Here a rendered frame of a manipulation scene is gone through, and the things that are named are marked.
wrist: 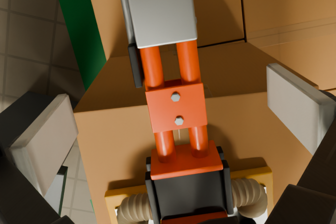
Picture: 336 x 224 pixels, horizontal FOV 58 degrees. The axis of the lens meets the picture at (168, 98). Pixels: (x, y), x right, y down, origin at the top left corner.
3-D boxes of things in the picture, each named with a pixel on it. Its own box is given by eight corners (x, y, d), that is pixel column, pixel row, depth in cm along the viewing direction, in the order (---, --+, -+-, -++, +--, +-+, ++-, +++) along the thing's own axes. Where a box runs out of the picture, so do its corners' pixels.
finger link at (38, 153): (43, 202, 14) (27, 204, 14) (79, 133, 21) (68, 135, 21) (23, 146, 13) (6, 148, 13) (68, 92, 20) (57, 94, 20)
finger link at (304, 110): (320, 103, 13) (338, 101, 13) (265, 63, 19) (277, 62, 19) (318, 163, 14) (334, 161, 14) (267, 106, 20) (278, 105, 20)
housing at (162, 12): (195, 33, 34) (201, 39, 30) (136, 42, 34) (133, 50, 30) (187, -34, 32) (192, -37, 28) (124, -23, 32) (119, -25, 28)
